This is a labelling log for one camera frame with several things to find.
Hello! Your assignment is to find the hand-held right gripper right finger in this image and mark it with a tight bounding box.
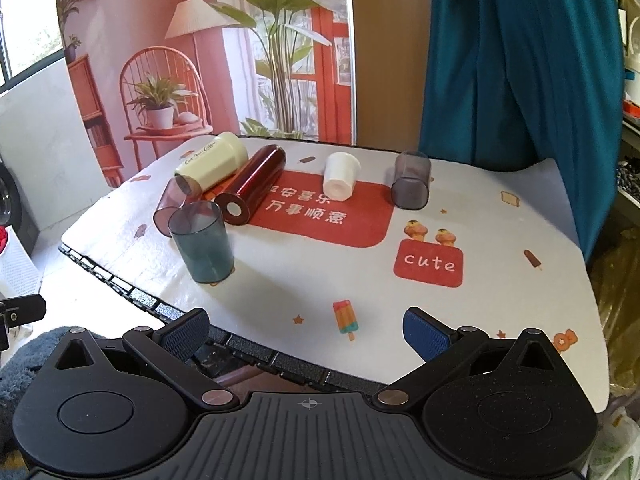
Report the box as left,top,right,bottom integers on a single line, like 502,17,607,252
372,306,558,410

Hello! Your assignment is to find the cream cup with script print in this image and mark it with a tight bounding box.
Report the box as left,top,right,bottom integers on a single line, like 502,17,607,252
173,131,249,196

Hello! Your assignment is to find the white plastic bag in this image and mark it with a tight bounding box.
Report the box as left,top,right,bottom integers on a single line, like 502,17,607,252
587,405,636,480

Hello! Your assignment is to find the cluttered shelf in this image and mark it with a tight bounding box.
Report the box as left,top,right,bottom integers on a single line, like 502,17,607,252
611,0,640,201

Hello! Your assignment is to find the white ribbed cup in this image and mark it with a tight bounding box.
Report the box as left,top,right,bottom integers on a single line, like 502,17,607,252
323,152,362,201

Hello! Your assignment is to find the yellow plastic bag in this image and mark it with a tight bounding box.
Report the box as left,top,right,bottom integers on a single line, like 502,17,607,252
587,227,640,406

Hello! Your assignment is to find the purple translucent cup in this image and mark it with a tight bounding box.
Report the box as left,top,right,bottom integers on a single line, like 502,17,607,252
390,150,432,211
152,178,195,237

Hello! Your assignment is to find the teal curtain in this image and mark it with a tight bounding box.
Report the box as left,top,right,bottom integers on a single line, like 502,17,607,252
420,0,626,267

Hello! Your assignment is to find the teal translucent cup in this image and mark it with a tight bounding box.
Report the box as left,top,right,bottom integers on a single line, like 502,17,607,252
168,200,236,284

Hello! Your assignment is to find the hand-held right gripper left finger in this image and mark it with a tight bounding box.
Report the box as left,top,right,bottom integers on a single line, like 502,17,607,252
52,307,241,410

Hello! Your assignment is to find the dark red metallic cup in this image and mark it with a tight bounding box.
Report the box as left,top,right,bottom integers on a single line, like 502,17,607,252
214,144,286,225

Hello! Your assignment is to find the white printed tablecloth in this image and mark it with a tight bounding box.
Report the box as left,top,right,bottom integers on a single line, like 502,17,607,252
60,135,613,411

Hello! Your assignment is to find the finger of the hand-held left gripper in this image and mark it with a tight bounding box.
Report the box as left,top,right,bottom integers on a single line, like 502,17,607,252
0,294,47,351

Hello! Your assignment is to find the blue fluffy cloth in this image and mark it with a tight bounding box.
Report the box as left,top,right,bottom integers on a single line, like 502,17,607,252
0,328,76,480

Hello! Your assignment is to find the wall poster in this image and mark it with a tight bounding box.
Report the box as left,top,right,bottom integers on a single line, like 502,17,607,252
52,0,359,189

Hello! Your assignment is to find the white cabinet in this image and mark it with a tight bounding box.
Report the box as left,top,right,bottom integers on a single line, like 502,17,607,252
0,225,43,331

